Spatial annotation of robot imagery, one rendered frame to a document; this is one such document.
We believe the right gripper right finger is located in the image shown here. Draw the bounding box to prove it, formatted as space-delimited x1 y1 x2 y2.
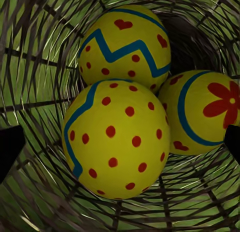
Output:
224 125 240 165

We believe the easter egg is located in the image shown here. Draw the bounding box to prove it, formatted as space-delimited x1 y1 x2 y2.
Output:
61 78 171 200
155 69 240 158
77 4 172 94

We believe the wicker basket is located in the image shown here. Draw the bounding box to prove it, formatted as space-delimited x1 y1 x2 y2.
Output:
0 0 240 232

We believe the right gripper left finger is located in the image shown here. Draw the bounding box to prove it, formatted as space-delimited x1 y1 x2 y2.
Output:
0 125 27 184

